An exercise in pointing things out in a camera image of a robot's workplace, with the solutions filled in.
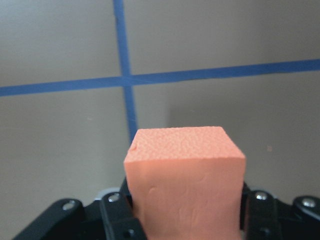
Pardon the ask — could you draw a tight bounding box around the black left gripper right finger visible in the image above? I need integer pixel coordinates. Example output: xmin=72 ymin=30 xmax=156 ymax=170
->
xmin=240 ymin=183 xmax=320 ymax=240

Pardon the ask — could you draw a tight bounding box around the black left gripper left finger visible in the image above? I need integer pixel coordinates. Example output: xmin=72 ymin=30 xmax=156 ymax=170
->
xmin=14 ymin=181 xmax=147 ymax=240

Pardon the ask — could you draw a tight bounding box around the orange foam block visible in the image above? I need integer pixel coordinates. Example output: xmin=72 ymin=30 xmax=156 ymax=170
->
xmin=124 ymin=126 xmax=246 ymax=240

